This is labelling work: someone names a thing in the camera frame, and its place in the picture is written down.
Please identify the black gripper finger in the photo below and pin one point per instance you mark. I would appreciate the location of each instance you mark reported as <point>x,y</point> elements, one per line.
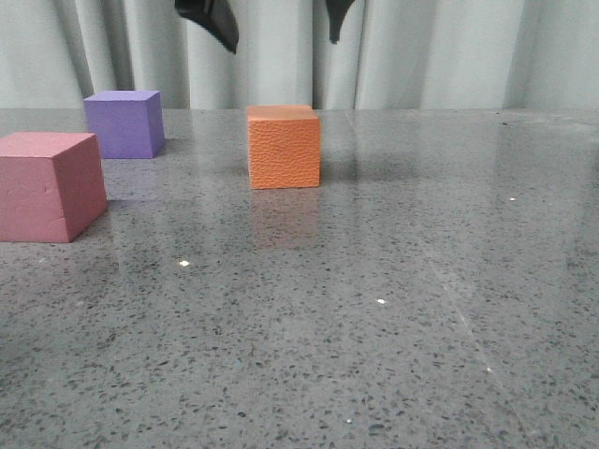
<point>337,11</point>
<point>215,16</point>

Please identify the orange textured foam cube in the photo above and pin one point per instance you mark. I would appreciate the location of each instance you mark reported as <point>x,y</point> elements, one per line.
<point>284,146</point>

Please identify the purple foam cube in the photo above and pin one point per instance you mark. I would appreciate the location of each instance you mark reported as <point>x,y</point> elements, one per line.
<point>128,124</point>

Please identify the pale green pleated curtain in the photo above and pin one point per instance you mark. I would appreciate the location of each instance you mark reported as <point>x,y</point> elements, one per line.
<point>390,55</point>

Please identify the pink foam cube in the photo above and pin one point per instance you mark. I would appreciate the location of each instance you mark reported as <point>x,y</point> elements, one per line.
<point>52,186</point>

